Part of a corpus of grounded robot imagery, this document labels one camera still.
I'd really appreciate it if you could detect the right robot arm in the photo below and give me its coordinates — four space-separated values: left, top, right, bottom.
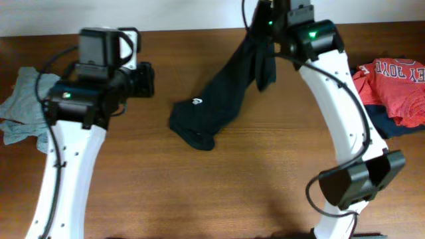
246 1 406 239

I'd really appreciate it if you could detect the black t-shirt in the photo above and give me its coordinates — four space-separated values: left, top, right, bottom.
169 35 276 151

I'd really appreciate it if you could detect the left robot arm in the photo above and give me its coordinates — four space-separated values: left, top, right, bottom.
27 27 155 238

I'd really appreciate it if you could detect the red printed t-shirt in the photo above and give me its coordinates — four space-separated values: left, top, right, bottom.
351 58 425 129

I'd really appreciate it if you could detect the navy blue garment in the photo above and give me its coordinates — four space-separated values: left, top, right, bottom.
350 55 425 140

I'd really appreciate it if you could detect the grey t-shirt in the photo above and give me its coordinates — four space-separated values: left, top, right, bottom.
1 67 48 153

